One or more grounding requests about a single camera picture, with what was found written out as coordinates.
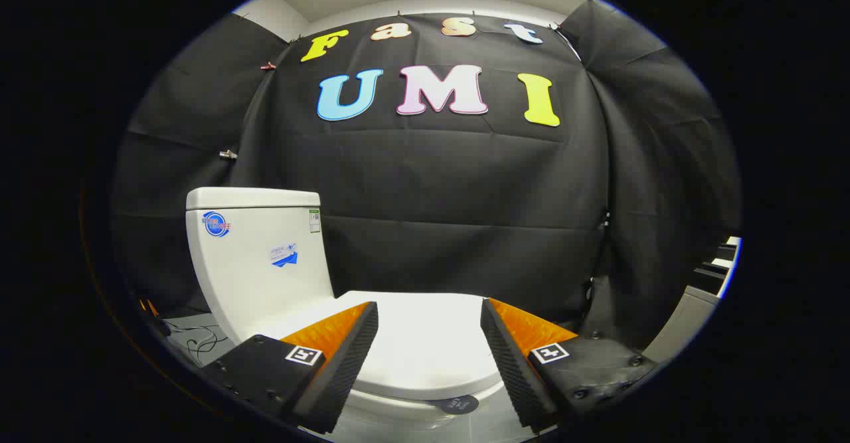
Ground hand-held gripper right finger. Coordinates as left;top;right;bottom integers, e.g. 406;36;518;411
480;298;659;432

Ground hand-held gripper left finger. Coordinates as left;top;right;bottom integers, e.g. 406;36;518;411
201;301;379;435

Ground white toilet lid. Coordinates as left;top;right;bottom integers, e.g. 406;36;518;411
262;290;507;401

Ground white toilet bowl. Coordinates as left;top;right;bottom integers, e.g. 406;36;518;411
331;380;520;443

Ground white toilet tank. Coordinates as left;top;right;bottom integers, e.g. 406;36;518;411
185;187;337;345

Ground grey board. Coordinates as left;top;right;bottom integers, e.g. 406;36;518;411
641;286;721;364

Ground black backdrop cloth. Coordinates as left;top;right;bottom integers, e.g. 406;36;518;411
110;0;742;352

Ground black and white striped panel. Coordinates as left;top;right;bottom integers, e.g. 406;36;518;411
691;236;742;298

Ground black floor cables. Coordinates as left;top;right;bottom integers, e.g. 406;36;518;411
163;320;230;367

